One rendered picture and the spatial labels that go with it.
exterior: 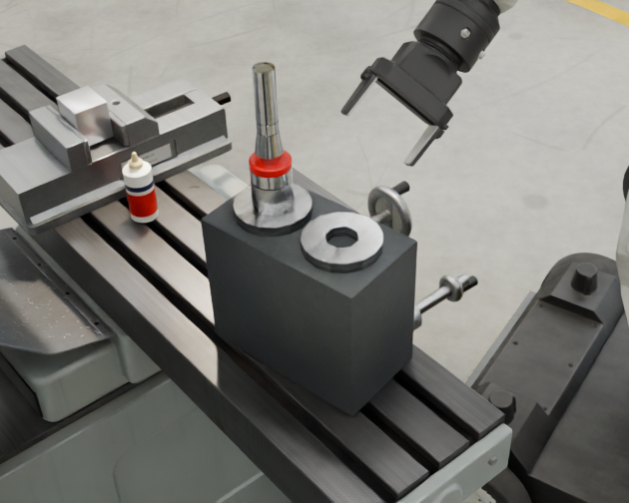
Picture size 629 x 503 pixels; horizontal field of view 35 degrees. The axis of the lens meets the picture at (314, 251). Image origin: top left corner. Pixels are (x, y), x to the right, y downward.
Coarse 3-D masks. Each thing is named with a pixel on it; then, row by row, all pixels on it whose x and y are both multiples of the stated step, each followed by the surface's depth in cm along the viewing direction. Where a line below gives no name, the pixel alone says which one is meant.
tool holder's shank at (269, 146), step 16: (256, 64) 102; (272, 64) 102; (256, 80) 101; (272, 80) 101; (256, 96) 103; (272, 96) 102; (256, 112) 104; (272, 112) 104; (272, 128) 105; (256, 144) 107; (272, 144) 106; (272, 160) 107
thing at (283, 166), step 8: (288, 152) 110; (256, 160) 108; (280, 160) 108; (288, 160) 108; (256, 168) 107; (264, 168) 107; (272, 168) 107; (280, 168) 107; (288, 168) 108; (264, 176) 107; (272, 176) 107; (280, 176) 108
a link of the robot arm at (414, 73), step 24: (432, 24) 123; (456, 24) 122; (408, 48) 123; (432, 48) 123; (456, 48) 122; (480, 48) 124; (384, 72) 123; (408, 72) 123; (432, 72) 124; (456, 72) 126; (408, 96) 123; (432, 96) 124; (432, 120) 126
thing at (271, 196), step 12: (252, 180) 109; (264, 180) 108; (276, 180) 108; (288, 180) 109; (252, 192) 111; (264, 192) 109; (276, 192) 109; (288, 192) 110; (264, 204) 110; (276, 204) 110; (288, 204) 111
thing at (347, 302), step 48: (240, 192) 117; (240, 240) 110; (288, 240) 109; (336, 240) 109; (384, 240) 109; (240, 288) 115; (288, 288) 109; (336, 288) 103; (384, 288) 107; (240, 336) 121; (288, 336) 114; (336, 336) 107; (384, 336) 112; (336, 384) 112; (384, 384) 117
